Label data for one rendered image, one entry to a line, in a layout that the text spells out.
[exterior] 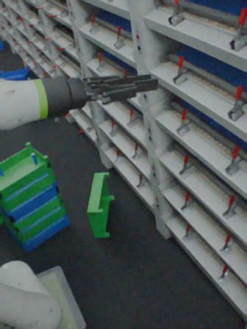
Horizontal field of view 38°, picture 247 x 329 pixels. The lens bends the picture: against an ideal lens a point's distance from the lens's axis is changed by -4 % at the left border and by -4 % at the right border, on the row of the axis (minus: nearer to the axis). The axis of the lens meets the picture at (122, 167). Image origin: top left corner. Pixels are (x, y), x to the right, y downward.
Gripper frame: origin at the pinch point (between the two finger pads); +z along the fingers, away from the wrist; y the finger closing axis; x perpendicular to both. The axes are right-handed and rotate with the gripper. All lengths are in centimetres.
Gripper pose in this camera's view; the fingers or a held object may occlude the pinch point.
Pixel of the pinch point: (142, 83)
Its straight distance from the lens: 94.2
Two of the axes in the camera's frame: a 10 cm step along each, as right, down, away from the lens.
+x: 0.4, -8.3, -5.6
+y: 4.5, 5.2, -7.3
